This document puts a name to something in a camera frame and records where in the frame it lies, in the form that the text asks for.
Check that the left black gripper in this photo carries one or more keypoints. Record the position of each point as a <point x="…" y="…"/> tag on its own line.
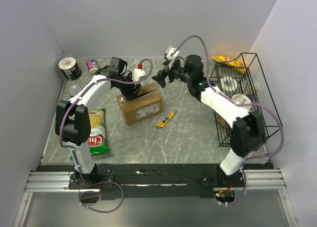
<point x="132" y="93"/>

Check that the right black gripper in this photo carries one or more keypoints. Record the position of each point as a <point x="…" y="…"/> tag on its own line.
<point x="160" y="78"/>

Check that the brown cardboard express box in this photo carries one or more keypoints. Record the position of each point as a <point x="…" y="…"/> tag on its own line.
<point x="146" y="105"/>

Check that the yellow utility knife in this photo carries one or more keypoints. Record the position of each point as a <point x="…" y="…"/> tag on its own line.
<point x="161" y="124"/>

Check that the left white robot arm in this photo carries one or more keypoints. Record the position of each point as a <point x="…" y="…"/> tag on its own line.
<point x="72" y="122"/>

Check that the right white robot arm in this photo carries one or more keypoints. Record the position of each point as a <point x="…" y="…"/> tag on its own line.
<point x="247" y="127"/>

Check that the purple yogurt cup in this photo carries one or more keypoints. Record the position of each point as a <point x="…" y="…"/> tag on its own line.
<point x="92" y="66"/>

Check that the tin food can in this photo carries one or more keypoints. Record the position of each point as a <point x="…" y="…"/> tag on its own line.
<point x="74" y="90"/>

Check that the green Chuba chips bag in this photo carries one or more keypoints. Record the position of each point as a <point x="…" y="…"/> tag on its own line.
<point x="97" y="141"/>

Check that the black cylindrical snack can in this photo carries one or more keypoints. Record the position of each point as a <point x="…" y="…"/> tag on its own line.
<point x="70" y="68"/>

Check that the yellow chips bag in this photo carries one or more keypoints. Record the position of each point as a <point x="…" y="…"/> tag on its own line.
<point x="235" y="63"/>

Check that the green packet in rack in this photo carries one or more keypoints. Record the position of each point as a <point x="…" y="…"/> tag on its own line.
<point x="222" y="121"/>

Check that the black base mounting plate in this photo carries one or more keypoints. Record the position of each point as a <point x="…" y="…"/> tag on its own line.
<point x="155" y="180"/>

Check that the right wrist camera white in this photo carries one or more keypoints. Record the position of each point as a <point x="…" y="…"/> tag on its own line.
<point x="171" y="53"/>

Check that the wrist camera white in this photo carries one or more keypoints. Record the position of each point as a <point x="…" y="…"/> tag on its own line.
<point x="138" y="74"/>
<point x="171" y="53"/>

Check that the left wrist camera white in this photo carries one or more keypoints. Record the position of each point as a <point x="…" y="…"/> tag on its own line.
<point x="138" y="74"/>

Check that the black wire rack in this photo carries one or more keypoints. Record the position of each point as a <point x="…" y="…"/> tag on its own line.
<point x="254" y="85"/>

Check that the aluminium rail frame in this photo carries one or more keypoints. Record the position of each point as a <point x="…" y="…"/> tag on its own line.
<point x="60" y="181"/>

